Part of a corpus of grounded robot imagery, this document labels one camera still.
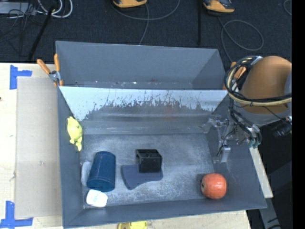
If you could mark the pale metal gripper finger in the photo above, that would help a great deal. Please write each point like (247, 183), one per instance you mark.
(224, 153)
(218, 124)

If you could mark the black cylinder on white bracket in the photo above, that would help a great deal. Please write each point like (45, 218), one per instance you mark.
(282, 129)

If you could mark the grey-blue flat cloth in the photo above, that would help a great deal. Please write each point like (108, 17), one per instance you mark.
(133, 178)

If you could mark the black open box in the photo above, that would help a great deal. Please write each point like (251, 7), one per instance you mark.
(151, 162)

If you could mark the white packet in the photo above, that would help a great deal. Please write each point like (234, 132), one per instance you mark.
(96, 198)

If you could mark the grey metal bin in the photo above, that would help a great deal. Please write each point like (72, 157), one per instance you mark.
(166, 137)

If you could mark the pale cardboard board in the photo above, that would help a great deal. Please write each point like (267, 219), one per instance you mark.
(35, 139)

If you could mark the blue ribbed cup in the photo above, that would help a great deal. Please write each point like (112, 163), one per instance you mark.
(102, 170)

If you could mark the yellow toy animal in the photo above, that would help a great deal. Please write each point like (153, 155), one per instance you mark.
(74, 130)

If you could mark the orange-red toy apple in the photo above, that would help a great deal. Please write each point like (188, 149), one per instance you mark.
(214, 186)

